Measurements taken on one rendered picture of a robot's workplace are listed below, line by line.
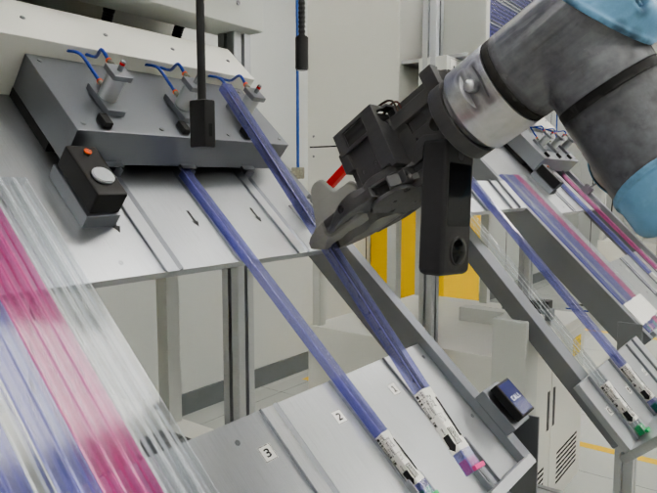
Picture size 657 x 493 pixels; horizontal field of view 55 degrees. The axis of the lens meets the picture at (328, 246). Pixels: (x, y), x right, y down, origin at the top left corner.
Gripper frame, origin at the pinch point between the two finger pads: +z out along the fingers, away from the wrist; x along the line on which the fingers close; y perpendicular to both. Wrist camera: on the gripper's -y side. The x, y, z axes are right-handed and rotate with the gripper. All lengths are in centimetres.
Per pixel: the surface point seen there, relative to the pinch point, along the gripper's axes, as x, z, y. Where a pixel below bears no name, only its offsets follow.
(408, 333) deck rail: -22.1, 12.1, -8.0
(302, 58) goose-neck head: -13.7, 4.1, 30.3
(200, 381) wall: -120, 214, 33
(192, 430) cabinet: -16, 61, -7
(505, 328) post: -49, 14, -11
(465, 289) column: -300, 173, 44
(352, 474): 1.9, 6.2, -21.5
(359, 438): -1.7, 7.3, -18.6
